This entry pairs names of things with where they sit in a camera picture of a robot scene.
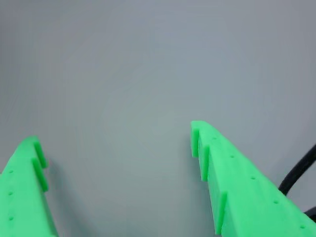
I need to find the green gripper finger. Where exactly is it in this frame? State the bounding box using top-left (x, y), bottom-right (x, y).
top-left (0, 135), bottom-right (59, 237)
top-left (190, 120), bottom-right (316, 237)

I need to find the thick black cable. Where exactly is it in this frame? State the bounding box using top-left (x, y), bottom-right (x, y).
top-left (278, 143), bottom-right (316, 222)

